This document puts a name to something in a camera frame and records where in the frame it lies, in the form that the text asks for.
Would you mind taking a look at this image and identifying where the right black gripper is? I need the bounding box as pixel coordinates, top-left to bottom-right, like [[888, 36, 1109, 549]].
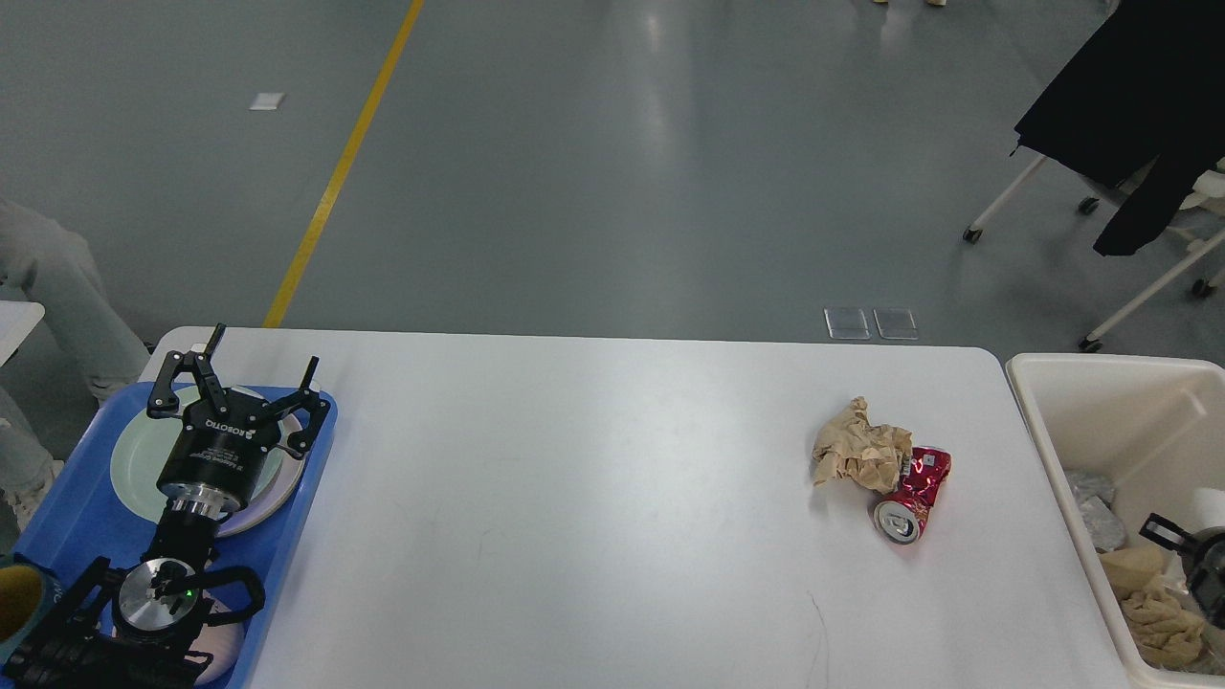
[[1139, 512, 1224, 628]]

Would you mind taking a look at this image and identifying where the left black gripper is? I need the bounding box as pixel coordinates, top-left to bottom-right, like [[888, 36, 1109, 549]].
[[145, 322, 330, 522]]

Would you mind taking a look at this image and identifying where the brown paper bag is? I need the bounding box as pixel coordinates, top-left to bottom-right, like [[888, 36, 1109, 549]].
[[1098, 546, 1167, 601]]

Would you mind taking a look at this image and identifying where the light green plate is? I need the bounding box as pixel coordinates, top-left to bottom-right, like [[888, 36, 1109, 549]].
[[109, 386, 285, 527]]

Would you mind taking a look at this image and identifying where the red foil wrapper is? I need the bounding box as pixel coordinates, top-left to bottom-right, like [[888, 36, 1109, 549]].
[[872, 446, 952, 546]]

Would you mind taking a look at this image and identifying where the brown paper ball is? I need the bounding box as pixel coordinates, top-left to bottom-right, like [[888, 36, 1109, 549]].
[[811, 396, 913, 497]]

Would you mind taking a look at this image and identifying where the white paper cup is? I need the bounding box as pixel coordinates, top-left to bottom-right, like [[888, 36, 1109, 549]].
[[1189, 487, 1225, 533]]

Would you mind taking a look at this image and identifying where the aluminium foil tray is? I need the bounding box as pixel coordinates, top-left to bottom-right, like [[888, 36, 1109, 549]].
[[1065, 470, 1127, 553]]

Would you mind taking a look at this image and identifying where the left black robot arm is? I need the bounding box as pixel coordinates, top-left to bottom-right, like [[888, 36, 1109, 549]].
[[2, 325, 336, 688]]

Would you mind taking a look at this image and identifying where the crumpled brown paper in tray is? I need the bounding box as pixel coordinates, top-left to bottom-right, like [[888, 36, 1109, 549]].
[[1118, 584, 1205, 671]]

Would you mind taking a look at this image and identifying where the white plastic bin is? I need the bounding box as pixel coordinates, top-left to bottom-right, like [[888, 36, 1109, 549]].
[[1007, 353, 1224, 688]]

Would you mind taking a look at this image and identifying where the blue plastic tray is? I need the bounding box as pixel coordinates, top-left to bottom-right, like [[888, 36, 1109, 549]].
[[13, 381, 341, 688]]

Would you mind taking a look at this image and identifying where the person in grey trousers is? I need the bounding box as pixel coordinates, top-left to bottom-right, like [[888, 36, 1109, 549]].
[[1, 200, 149, 528]]

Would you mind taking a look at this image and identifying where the blue yellow mug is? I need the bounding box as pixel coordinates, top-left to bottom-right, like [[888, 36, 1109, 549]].
[[1, 561, 64, 647]]

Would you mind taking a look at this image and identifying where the white rolling chair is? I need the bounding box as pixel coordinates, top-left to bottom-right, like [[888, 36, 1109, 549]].
[[962, 153, 1225, 353]]

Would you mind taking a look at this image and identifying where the black jacket on chair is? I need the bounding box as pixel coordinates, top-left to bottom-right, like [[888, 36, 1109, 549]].
[[1014, 1, 1224, 256]]

